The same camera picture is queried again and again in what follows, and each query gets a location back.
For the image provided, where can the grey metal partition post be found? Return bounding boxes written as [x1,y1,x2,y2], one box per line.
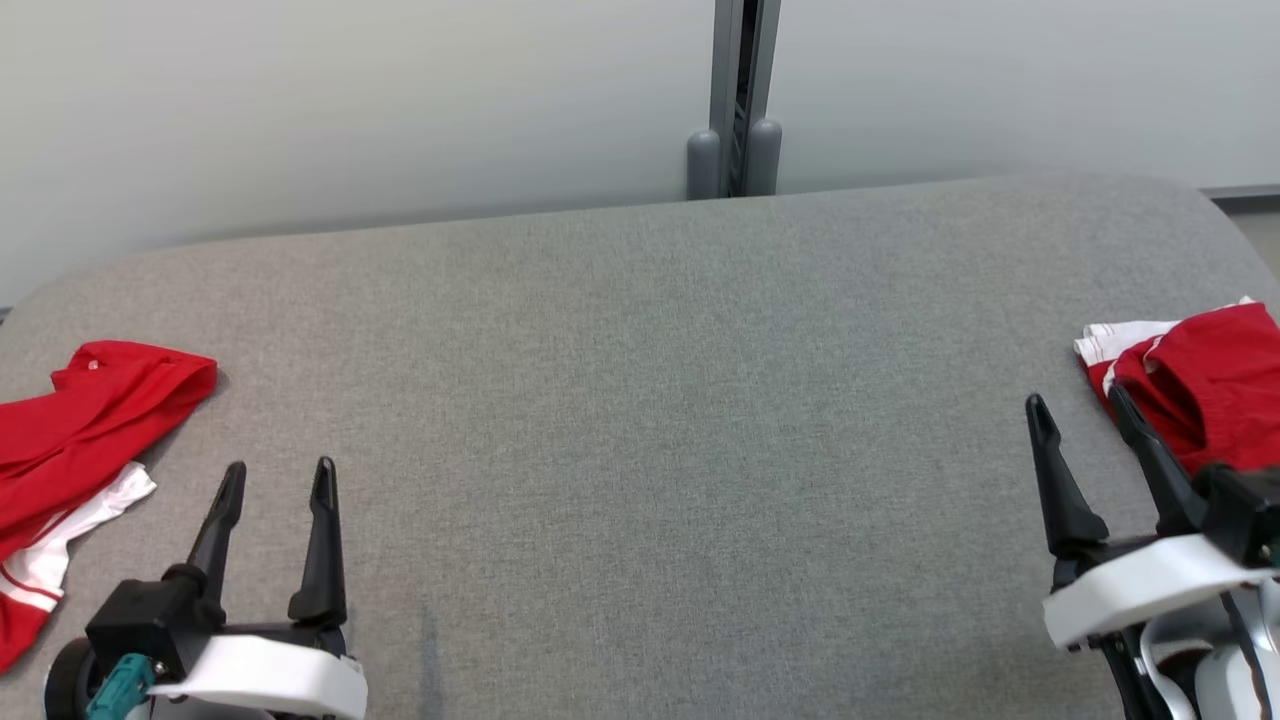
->
[686,0,784,201]

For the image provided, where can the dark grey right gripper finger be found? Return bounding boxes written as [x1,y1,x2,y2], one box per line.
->
[1106,383,1212,537]
[1025,393,1110,561]

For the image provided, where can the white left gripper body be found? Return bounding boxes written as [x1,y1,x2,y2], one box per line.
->
[150,620,369,720]

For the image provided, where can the red and white jersey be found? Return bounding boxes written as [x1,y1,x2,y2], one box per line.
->
[0,340,219,676]

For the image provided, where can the red shorts with white stripe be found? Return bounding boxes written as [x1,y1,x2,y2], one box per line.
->
[1073,295,1280,476]

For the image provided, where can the teal cable connector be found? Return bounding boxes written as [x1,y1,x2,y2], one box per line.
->
[85,653,157,720]

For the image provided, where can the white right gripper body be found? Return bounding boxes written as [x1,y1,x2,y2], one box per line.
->
[1042,533,1280,653]

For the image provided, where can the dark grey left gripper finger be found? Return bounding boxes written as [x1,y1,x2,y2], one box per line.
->
[163,461,248,601]
[288,457,348,629]

